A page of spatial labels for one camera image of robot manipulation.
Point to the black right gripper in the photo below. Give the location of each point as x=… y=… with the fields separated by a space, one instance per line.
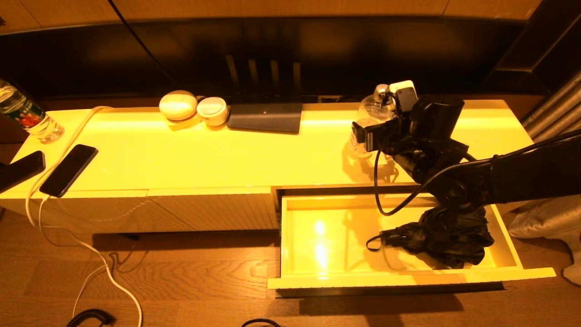
x=386 y=136

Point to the clear plastic water bottle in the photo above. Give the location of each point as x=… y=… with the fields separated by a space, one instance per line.
x=372 y=109

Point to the black umbrella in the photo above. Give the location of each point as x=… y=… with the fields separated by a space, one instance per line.
x=454 y=240

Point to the white cabinet drawer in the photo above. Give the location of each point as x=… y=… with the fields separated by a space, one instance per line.
x=317 y=245

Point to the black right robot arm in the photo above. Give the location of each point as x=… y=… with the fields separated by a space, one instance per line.
x=522 y=177

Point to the cream ribbed sideboard cabinet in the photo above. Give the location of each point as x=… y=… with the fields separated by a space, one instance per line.
x=204 y=154

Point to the black television screen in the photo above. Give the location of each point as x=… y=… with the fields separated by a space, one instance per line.
x=317 y=54

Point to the dark grey antenna router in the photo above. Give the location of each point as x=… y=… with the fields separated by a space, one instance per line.
x=265 y=118

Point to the white round device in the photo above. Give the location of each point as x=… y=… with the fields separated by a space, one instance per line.
x=212 y=111

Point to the white oval device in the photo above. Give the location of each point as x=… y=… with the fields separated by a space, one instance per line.
x=178 y=106

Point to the black smartphone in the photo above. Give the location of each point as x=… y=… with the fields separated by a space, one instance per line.
x=68 y=170
x=20 y=169

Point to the water bottle with colourful label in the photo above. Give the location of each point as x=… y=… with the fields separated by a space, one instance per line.
x=27 y=116

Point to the dark wooden wall shelf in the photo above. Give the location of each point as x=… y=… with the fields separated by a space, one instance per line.
x=544 y=45

